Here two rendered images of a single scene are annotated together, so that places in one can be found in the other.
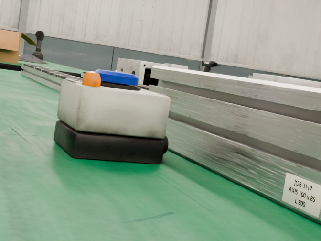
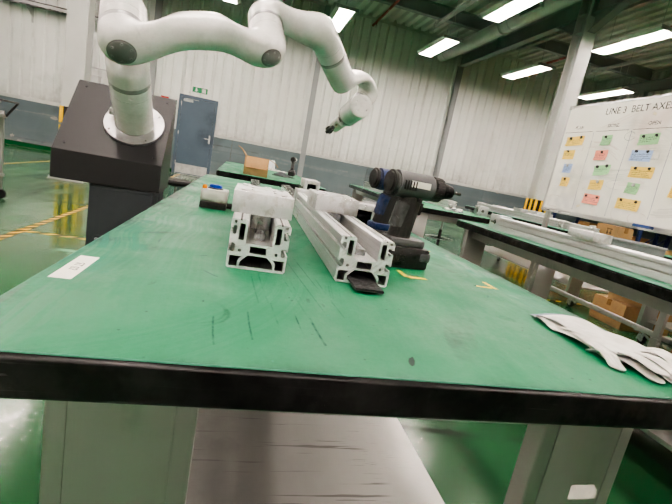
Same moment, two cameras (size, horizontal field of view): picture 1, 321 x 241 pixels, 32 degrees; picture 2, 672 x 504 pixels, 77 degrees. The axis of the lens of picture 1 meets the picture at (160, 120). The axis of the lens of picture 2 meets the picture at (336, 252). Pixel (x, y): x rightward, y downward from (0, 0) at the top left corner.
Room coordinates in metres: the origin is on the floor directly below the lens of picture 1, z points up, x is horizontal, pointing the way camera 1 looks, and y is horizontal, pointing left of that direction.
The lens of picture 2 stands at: (-0.74, -0.59, 0.98)
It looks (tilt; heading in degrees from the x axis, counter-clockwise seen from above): 11 degrees down; 10
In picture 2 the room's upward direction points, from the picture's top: 11 degrees clockwise
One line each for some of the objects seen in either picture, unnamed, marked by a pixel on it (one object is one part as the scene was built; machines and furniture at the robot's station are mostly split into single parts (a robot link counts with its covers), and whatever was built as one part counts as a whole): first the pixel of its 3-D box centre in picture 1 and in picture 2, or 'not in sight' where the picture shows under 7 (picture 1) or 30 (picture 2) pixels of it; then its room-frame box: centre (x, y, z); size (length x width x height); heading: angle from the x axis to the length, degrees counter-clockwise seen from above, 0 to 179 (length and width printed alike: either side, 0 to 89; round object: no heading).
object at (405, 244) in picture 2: not in sight; (418, 221); (0.27, -0.59, 0.89); 0.20 x 0.08 x 0.22; 122
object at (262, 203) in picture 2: not in sight; (261, 207); (0.06, -0.28, 0.87); 0.16 x 0.11 x 0.07; 23
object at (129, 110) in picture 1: (119, 119); (217, 198); (0.50, 0.04, 0.81); 0.10 x 0.08 x 0.06; 113
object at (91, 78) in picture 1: (91, 78); not in sight; (0.45, 0.06, 0.85); 0.02 x 0.02 x 0.01
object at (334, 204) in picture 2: not in sight; (330, 206); (0.36, -0.36, 0.87); 0.16 x 0.11 x 0.07; 23
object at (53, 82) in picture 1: (60, 82); not in sight; (1.28, 0.24, 0.79); 0.96 x 0.04 x 0.03; 23
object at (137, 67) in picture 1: (142, 76); (308, 188); (1.68, 0.07, 0.83); 0.11 x 0.10 x 0.10; 117
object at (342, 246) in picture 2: not in sight; (327, 224); (0.36, -0.36, 0.82); 0.80 x 0.10 x 0.09; 23
